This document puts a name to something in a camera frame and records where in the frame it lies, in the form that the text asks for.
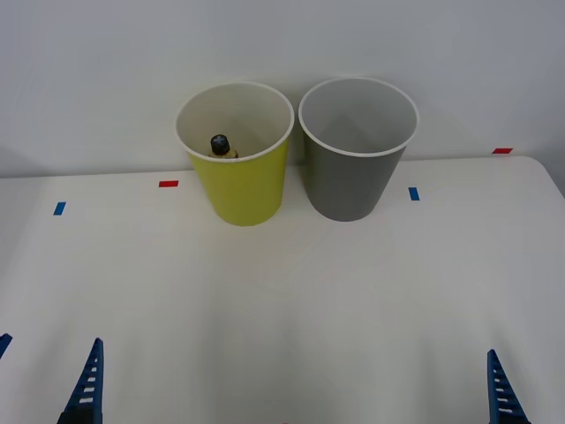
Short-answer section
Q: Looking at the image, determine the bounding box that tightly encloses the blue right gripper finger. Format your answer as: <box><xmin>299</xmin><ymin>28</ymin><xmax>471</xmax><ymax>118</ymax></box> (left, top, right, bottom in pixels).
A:
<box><xmin>486</xmin><ymin>348</ymin><xmax>531</xmax><ymax>424</ymax></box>

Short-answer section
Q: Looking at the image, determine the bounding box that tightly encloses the yellow-green plastic bin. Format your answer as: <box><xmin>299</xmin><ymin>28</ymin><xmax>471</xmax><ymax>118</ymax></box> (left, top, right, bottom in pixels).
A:
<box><xmin>174</xmin><ymin>79</ymin><xmax>296</xmax><ymax>228</ymax></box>

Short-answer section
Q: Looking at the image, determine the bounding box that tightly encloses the yellow bottle with black cap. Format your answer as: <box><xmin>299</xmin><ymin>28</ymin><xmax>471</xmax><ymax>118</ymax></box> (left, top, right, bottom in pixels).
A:
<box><xmin>207</xmin><ymin>133</ymin><xmax>240</xmax><ymax>160</ymax></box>

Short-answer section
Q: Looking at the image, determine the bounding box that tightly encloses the grey plastic bin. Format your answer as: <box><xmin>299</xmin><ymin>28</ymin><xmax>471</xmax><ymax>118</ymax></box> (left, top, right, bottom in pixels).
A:
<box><xmin>298</xmin><ymin>76</ymin><xmax>419</xmax><ymax>223</ymax></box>

